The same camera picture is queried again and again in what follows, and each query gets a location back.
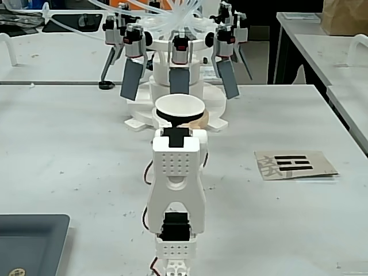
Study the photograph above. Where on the translucent tube bundle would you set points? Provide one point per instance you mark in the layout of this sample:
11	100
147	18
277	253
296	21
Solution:
178	14

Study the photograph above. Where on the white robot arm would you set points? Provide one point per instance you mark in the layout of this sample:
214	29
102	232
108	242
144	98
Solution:
176	178

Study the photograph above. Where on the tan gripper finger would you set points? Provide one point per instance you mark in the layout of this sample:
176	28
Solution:
204	119

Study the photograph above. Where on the dark grey tray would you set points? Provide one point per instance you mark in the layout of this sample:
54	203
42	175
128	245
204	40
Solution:
28	244

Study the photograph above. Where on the grey paddle plate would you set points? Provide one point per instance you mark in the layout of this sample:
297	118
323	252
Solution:
228	79
108	63
179	82
131	80
244	61

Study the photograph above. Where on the white round machine base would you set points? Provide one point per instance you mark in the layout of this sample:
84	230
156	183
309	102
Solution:
212	97

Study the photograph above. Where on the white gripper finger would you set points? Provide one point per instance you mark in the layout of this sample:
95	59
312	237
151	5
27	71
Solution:
156	120

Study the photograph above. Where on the small black round cap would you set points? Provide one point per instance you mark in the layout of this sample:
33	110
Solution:
105	85

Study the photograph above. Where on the white printed label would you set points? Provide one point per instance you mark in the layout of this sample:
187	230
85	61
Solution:
208	72

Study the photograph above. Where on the silver black motor unit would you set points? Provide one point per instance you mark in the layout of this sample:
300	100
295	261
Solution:
135	43
224	43
181	51
237	26
112	30

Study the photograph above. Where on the cardboard card with black bars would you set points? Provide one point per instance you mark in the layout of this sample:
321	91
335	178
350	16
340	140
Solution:
316	164

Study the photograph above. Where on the brown paper bag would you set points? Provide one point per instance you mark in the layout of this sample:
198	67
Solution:
345	17

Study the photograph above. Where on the black paper cup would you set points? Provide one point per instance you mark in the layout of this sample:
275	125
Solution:
179	106

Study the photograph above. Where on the black mat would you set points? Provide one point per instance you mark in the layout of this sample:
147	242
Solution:
63	24

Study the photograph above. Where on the flat book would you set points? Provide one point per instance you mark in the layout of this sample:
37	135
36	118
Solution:
302	17

